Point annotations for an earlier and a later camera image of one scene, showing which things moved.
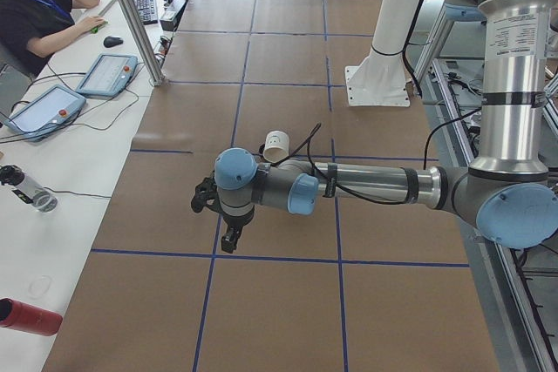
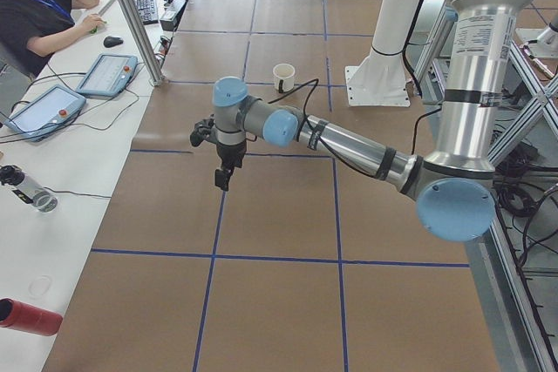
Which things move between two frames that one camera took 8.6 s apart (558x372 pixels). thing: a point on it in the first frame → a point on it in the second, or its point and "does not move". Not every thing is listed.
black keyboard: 146,3 does not move
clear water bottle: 26,189 does not move
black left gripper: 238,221 → 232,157
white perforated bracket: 379,78 does not move
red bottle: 19,315 does not move
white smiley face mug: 276,145 → 283,77
